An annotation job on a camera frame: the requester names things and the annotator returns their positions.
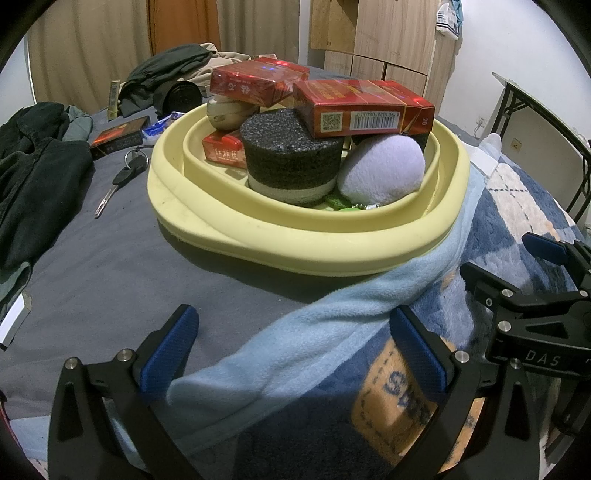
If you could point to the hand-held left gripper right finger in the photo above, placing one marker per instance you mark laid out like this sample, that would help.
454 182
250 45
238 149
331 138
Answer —
420 355

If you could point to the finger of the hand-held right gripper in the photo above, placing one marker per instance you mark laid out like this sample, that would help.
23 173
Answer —
503 295
547 247

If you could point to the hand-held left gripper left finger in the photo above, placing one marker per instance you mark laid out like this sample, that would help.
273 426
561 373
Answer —
168 355

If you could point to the yellow plastic basin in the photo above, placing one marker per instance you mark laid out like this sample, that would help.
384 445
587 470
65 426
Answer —
277 240

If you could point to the white plush ball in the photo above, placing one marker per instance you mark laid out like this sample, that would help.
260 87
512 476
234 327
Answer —
383 170

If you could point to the red white cigarette box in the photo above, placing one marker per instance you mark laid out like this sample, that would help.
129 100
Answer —
369 104

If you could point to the beige round compact case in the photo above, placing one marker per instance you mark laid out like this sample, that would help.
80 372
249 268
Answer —
226 115

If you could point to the pile of red cigarette packs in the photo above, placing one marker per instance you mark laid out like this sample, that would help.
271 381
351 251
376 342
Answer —
254 81

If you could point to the grey bed sheet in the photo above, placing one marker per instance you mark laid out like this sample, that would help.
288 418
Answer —
115 277

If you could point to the blue white plaid blanket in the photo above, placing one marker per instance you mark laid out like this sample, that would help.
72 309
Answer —
323 332

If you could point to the black folding table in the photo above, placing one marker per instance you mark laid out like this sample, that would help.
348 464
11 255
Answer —
535 99

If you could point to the white small box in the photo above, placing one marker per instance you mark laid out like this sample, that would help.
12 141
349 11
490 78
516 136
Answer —
11 323

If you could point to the black car key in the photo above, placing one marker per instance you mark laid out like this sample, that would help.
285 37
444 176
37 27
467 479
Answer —
122 177

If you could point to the black garment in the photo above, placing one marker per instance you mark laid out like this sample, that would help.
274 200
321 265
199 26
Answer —
37 184

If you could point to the dark orange box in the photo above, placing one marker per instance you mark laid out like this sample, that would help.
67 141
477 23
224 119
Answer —
117 138

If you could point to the blue white tissue pack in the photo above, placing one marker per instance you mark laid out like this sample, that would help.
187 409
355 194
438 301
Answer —
161 125

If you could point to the white hanging plastic bag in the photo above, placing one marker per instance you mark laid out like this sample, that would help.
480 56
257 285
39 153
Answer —
448 21

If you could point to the black round case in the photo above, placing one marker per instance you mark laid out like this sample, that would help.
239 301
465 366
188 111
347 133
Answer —
182 97

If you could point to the wooden wardrobe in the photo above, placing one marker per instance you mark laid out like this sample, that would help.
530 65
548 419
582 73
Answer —
392 37

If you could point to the yellow slim box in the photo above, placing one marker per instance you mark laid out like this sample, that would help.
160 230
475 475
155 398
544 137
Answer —
114 99

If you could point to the beige curtain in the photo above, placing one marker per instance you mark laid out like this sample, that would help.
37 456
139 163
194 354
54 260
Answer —
258 27
87 50

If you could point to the orange curtain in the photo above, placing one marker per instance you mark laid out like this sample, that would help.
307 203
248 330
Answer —
182 23

